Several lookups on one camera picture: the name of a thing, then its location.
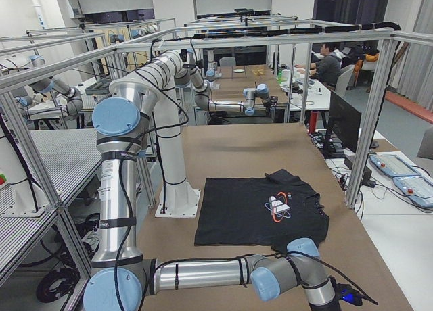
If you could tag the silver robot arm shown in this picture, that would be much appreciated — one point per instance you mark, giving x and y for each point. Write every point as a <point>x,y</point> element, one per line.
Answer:
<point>122,277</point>
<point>168,70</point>

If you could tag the black computer monitor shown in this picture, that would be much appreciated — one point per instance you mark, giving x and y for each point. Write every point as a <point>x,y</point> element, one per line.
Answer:
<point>344,122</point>

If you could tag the neighbouring robot arm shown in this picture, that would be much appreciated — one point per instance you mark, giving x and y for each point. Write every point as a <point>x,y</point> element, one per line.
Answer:
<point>66,101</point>

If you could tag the black graphic t-shirt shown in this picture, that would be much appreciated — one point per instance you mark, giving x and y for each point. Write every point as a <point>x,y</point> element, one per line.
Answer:
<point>270,211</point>

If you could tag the far teach pendant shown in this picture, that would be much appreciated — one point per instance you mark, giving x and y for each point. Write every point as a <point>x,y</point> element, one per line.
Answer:
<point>392,166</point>

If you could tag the teach pendant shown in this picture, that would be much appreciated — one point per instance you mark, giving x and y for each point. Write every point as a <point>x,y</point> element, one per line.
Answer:
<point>392,166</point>
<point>417,188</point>

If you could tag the seated person in hoodie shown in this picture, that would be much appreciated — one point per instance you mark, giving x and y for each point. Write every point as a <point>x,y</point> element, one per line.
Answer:
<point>328,69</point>

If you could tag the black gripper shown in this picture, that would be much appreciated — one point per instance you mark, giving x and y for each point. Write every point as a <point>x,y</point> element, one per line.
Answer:
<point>342,298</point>
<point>272,103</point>

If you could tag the aluminium frame cage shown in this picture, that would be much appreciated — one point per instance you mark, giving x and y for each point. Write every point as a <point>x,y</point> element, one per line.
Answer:
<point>19,234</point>

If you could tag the near teach pendant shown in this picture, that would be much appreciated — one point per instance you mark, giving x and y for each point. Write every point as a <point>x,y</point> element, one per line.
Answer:
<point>417,188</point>

